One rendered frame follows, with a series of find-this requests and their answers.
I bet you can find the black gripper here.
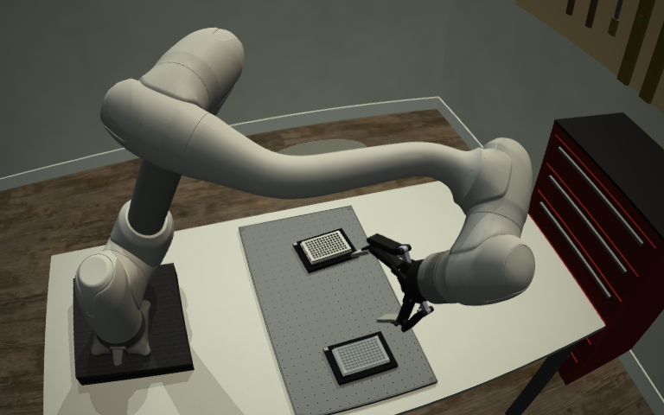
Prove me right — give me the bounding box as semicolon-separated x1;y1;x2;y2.
350;233;434;333

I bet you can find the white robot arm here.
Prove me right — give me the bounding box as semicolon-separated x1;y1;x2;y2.
74;28;535;368

